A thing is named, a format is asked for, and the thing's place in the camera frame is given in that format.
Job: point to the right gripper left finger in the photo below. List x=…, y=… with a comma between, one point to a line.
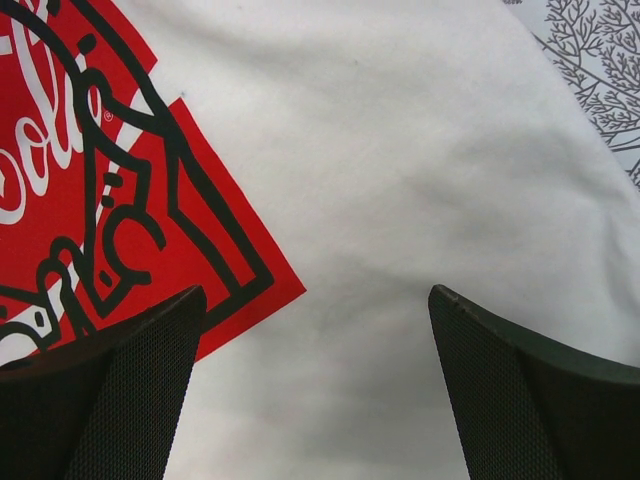
x=106, y=406

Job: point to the white printed t-shirt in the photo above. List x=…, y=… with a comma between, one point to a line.
x=316, y=167

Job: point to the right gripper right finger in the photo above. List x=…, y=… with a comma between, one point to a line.
x=529, y=407

